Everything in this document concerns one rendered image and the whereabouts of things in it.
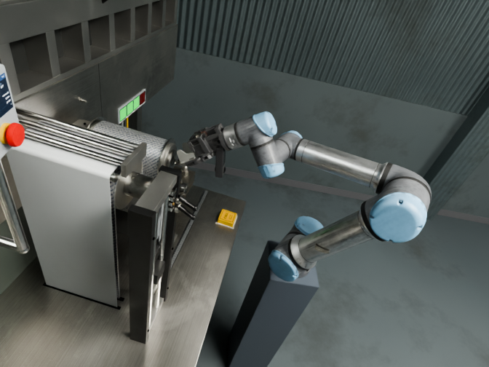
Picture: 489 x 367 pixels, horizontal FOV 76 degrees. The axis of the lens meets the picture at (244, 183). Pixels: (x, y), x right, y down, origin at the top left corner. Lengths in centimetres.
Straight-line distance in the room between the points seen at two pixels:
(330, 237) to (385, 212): 20
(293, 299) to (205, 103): 190
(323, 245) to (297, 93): 193
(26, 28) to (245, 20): 182
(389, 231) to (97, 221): 71
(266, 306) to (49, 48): 117
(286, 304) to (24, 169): 105
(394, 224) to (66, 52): 109
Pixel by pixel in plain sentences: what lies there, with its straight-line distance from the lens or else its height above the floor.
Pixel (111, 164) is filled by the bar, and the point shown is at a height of 144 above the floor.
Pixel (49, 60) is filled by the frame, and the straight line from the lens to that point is 106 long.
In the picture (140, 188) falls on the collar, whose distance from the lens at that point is 81.
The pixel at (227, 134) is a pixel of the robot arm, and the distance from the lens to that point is 95.
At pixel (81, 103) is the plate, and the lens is 120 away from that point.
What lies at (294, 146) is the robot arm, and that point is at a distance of 102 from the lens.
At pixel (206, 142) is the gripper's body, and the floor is 136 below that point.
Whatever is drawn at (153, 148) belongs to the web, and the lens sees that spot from 104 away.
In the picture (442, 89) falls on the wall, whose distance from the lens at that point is 313.
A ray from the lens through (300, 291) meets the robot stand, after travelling 133.
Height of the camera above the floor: 189
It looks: 38 degrees down
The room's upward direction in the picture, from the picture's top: 16 degrees clockwise
